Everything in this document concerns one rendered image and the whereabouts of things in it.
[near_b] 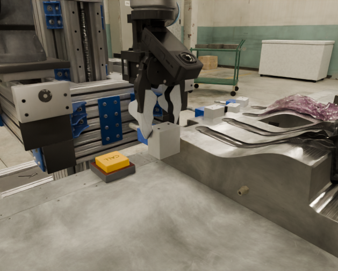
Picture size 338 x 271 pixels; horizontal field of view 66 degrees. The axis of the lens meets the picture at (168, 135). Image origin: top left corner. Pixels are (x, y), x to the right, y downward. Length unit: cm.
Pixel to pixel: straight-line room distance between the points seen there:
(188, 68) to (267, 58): 723
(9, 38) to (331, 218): 84
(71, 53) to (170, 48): 67
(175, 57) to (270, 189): 28
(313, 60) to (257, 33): 220
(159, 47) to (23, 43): 53
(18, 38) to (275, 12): 797
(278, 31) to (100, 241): 818
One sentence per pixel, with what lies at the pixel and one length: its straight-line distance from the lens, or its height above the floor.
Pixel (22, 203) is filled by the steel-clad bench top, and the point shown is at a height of 80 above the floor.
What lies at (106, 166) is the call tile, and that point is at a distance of 61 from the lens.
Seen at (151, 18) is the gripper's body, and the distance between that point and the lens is 43.
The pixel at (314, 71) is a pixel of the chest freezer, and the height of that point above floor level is 26.
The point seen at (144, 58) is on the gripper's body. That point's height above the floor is 108.
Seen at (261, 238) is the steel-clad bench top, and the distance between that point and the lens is 49.
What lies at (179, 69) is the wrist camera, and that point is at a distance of 38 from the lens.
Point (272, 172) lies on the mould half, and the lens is 48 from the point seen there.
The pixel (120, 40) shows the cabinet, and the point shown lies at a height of 96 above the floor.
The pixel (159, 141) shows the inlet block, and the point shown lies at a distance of 45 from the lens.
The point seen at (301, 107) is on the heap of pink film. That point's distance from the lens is 89.
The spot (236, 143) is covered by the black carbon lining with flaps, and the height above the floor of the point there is 88.
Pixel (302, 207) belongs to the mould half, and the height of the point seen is 86.
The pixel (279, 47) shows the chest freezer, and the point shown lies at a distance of 746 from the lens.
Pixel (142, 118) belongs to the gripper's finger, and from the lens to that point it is 44.
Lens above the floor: 112
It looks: 22 degrees down
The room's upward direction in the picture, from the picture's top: straight up
